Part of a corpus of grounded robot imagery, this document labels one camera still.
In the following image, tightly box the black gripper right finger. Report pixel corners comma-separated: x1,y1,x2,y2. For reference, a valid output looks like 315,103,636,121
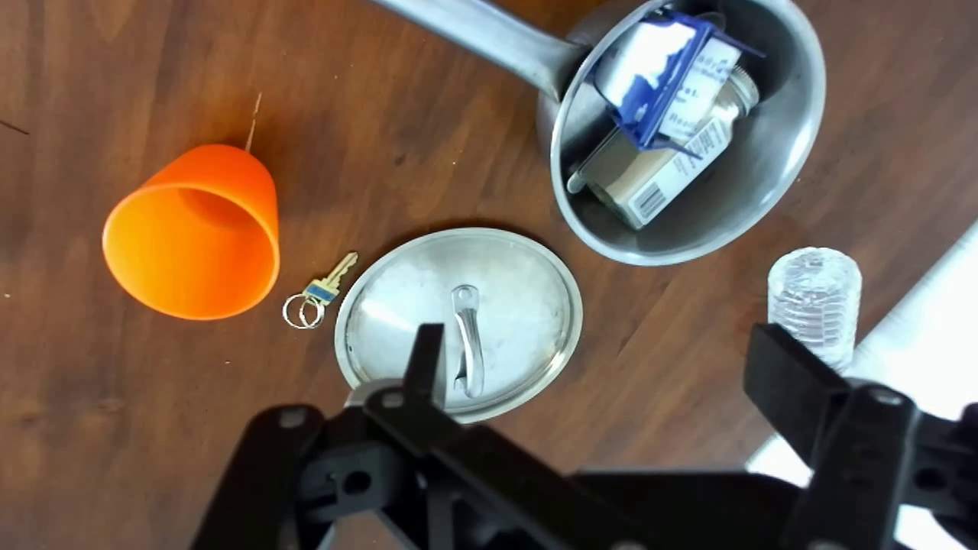
741,320,978,550

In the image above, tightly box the brass key with ring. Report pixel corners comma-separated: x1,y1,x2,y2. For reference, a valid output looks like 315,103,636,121
277,249,363,335

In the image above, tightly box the silver pot with handle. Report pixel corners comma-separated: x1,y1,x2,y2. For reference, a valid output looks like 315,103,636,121
369,0,832,271

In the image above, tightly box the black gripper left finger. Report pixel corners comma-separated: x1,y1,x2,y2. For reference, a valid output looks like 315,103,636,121
186,320,576,550

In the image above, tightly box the clear plastic water bottle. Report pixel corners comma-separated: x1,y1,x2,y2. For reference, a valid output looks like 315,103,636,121
765,245,868,373

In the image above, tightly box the silver pot lid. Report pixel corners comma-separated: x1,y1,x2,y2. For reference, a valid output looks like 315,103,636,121
330,224,585,426

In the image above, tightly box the blue white carton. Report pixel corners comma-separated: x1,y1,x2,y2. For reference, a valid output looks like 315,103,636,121
592,10,758,151
561,70,765,231

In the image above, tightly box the orange plastic cup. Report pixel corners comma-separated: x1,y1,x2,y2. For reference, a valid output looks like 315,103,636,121
100,140,284,323

